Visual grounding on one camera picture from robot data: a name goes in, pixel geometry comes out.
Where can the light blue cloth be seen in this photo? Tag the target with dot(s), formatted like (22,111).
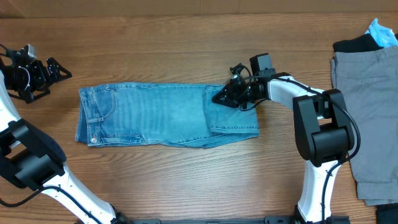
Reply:
(383,36)

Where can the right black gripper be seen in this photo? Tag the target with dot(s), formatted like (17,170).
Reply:
(234,92)

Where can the grey shorts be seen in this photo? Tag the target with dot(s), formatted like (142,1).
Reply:
(368,81)

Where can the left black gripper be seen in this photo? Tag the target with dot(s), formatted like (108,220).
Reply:
(43,81)

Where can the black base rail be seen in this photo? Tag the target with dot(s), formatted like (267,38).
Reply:
(211,221)

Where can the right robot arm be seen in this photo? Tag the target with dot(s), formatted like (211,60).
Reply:
(324,132)

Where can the black garment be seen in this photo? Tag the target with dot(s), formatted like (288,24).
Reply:
(364,43)

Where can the light blue denim jeans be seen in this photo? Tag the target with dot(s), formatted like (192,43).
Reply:
(172,114)

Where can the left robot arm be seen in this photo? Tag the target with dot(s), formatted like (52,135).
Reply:
(29,157)

